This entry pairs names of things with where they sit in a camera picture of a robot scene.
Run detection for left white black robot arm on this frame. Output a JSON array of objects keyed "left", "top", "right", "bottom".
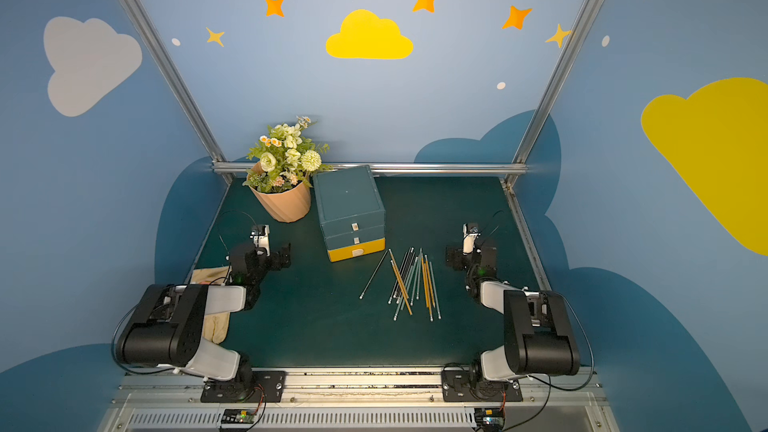
[{"left": 111, "top": 243, "right": 291, "bottom": 382}]

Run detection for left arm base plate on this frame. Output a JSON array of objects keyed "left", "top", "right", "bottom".
[{"left": 200, "top": 370, "right": 286, "bottom": 403}]

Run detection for aluminium frame post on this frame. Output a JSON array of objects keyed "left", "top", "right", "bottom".
[
  {"left": 118, "top": 0, "right": 226, "bottom": 172},
  {"left": 504, "top": 0, "right": 605, "bottom": 192}
]

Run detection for left green circuit board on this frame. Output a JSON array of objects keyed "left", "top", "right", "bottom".
[{"left": 220, "top": 408, "right": 258, "bottom": 428}]

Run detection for right green circuit board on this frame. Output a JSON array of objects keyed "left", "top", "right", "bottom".
[{"left": 473, "top": 408, "right": 505, "bottom": 432}]

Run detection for beige cloth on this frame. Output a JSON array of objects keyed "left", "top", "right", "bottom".
[{"left": 190, "top": 266, "right": 230, "bottom": 344}]

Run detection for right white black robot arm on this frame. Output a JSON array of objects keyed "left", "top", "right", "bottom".
[{"left": 445, "top": 234, "right": 581, "bottom": 382}]

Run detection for lone black pencil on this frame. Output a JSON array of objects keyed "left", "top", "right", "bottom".
[{"left": 358, "top": 249, "right": 389, "bottom": 300}]

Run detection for artificial green white flowers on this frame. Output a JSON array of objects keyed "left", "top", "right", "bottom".
[{"left": 243, "top": 116, "right": 332, "bottom": 194}]

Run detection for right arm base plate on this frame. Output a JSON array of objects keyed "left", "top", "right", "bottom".
[{"left": 440, "top": 368, "right": 523, "bottom": 403}]

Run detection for yellow bottom drawer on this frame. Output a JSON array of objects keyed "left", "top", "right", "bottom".
[{"left": 328, "top": 238, "right": 386, "bottom": 262}]

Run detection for left aluminium frame post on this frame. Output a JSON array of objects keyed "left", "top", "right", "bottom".
[{"left": 118, "top": 0, "right": 226, "bottom": 172}]

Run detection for aluminium front rail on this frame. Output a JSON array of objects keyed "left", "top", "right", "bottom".
[{"left": 99, "top": 366, "right": 619, "bottom": 431}]

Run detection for teal drawer cabinet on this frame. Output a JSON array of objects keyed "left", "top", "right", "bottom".
[{"left": 312, "top": 165, "right": 386, "bottom": 253}]

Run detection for yellow pencil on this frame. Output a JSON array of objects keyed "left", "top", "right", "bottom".
[
  {"left": 390, "top": 253, "right": 413, "bottom": 315},
  {"left": 424, "top": 254, "right": 434, "bottom": 322},
  {"left": 421, "top": 257, "right": 431, "bottom": 310}
]

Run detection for green circuit board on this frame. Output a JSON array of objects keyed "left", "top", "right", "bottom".
[
  {"left": 220, "top": 408, "right": 258, "bottom": 428},
  {"left": 473, "top": 408, "right": 505, "bottom": 432}
]

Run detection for right aluminium frame post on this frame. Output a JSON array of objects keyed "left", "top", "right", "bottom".
[{"left": 504, "top": 0, "right": 605, "bottom": 192}]

